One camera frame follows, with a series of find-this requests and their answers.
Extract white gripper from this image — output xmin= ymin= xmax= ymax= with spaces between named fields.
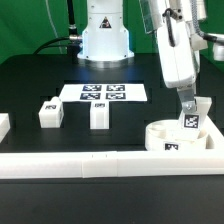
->
xmin=139 ymin=0 xmax=224 ymax=114

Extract white round stool seat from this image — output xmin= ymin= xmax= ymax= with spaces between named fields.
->
xmin=145 ymin=120 xmax=208 ymax=151

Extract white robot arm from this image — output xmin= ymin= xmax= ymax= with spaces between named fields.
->
xmin=78 ymin=0 xmax=224 ymax=113

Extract white marker sheet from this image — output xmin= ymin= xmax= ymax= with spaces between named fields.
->
xmin=59 ymin=84 xmax=147 ymax=102

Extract white U-shaped fence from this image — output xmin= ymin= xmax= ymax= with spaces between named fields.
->
xmin=0 ymin=119 xmax=224 ymax=179

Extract black upright cable connector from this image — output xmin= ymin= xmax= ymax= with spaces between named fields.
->
xmin=66 ymin=0 xmax=78 ymax=35

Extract black cable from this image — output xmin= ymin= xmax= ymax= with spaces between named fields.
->
xmin=33 ymin=35 xmax=83 ymax=55

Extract white thin cable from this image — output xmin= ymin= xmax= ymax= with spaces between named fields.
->
xmin=45 ymin=0 xmax=64 ymax=55

